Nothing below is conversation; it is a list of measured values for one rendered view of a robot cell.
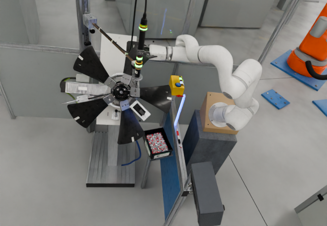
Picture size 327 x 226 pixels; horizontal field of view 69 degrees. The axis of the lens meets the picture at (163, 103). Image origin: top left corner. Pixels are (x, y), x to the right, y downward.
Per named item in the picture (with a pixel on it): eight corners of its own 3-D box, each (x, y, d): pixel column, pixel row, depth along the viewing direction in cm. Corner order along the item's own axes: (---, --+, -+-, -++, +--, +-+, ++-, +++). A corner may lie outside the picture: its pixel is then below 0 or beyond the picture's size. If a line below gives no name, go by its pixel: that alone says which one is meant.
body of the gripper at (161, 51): (167, 63, 143) (148, 61, 141) (165, 53, 150) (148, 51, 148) (169, 52, 138) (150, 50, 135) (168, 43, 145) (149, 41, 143)
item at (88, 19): (82, 23, 181) (81, 12, 175) (90, 22, 185) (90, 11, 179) (88, 29, 176) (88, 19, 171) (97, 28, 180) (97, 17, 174)
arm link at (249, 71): (230, 117, 154) (245, 98, 157) (246, 127, 148) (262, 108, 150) (224, 74, 112) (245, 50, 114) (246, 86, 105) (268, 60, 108)
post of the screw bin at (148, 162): (140, 186, 241) (151, 138, 186) (143, 185, 243) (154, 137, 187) (141, 188, 239) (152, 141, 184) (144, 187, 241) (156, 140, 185)
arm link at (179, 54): (173, 44, 139) (172, 60, 141) (195, 46, 142) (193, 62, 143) (170, 45, 147) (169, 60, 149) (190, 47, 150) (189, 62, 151)
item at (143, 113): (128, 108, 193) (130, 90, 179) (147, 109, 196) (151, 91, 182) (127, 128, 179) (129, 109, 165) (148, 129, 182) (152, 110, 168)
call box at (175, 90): (168, 84, 210) (170, 74, 203) (179, 85, 212) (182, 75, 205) (170, 96, 199) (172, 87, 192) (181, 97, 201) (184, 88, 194)
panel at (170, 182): (158, 146, 265) (170, 104, 220) (159, 146, 265) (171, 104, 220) (165, 224, 208) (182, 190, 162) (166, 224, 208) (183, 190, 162)
